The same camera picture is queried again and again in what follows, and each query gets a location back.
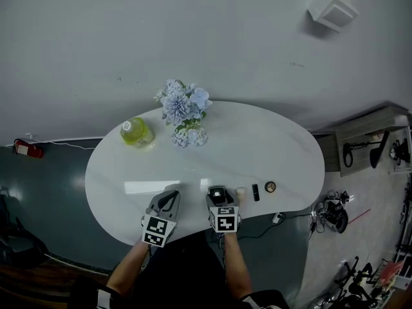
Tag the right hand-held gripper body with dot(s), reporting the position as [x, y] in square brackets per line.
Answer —
[225, 222]

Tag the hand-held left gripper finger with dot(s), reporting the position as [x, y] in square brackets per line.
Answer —
[153, 203]
[175, 209]

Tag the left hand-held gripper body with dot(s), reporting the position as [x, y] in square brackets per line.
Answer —
[156, 228]

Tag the black square compact case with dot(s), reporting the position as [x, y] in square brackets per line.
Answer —
[217, 194]

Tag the small beige makeup sponge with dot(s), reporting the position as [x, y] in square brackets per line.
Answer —
[240, 193]

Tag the small black rectangular stick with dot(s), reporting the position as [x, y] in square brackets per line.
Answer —
[256, 193]

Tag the round eyeshadow cosmetic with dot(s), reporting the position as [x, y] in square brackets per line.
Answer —
[270, 186]

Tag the person's left forearm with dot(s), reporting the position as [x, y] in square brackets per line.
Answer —
[128, 269]

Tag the person's right forearm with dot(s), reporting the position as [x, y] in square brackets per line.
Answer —
[237, 266]

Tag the white kidney-shaped table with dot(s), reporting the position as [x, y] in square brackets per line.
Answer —
[257, 146]

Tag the white power strip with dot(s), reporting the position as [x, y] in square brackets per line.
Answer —
[278, 218]

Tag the person's black clothing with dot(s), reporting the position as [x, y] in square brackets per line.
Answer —
[186, 275]

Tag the green drink bottle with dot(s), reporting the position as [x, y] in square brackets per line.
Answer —
[136, 134]

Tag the blue artificial flowers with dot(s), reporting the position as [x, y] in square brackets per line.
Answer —
[180, 108]

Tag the black wheeled floor robot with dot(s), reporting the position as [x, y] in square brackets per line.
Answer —
[334, 217]

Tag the dark wooden furniture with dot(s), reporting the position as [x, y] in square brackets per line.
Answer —
[38, 278]

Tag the red floor tape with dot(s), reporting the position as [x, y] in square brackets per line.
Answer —
[360, 215]

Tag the red fire extinguisher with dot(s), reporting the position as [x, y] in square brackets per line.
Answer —
[30, 150]

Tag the black chair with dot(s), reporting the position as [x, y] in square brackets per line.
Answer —
[19, 240]

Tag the black office chair bases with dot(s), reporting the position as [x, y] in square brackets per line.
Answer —
[357, 285]

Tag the grey shelf cabinet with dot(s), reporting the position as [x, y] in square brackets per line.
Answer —
[360, 127]

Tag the black tapered stand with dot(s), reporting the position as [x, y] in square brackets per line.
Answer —
[376, 154]

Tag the white shelf rack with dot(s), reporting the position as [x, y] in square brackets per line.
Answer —
[402, 150]

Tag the white wall plug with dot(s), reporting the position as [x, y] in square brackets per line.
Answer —
[31, 136]

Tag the white wall switch box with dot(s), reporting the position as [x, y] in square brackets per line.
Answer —
[333, 8]

